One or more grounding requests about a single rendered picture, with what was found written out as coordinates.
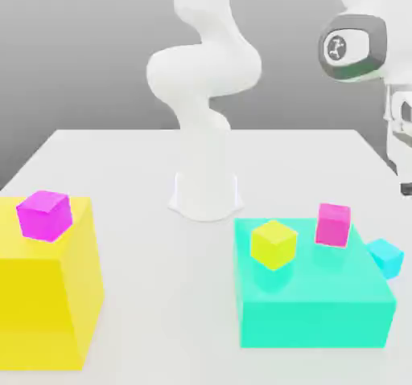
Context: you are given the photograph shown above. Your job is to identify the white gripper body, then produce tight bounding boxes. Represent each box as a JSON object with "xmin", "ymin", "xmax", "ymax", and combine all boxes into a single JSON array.
[{"xmin": 385, "ymin": 126, "xmax": 412, "ymax": 180}]

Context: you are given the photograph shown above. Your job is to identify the small cyan cube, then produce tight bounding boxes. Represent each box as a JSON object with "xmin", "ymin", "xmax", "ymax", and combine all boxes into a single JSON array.
[{"xmin": 365, "ymin": 237, "xmax": 406, "ymax": 281}]

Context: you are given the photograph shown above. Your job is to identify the small pink cube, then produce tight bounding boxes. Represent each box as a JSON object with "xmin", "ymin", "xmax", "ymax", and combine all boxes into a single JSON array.
[{"xmin": 315, "ymin": 203, "xmax": 352, "ymax": 248}]

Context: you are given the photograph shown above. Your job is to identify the small yellow cube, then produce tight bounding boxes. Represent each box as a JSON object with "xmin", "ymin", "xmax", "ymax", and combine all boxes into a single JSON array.
[{"xmin": 250, "ymin": 219, "xmax": 299, "ymax": 272}]

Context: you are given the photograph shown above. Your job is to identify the small magenta cube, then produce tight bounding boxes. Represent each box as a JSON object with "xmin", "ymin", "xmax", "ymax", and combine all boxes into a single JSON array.
[{"xmin": 15, "ymin": 190, "xmax": 74, "ymax": 244}]

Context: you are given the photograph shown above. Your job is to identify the large turquoise box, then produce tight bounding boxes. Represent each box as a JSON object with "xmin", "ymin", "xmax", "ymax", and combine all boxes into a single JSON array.
[{"xmin": 233, "ymin": 217, "xmax": 398, "ymax": 350}]

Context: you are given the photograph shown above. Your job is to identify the large yellow box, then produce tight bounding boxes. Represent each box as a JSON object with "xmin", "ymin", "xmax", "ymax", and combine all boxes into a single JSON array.
[{"xmin": 0, "ymin": 195, "xmax": 105, "ymax": 372}]

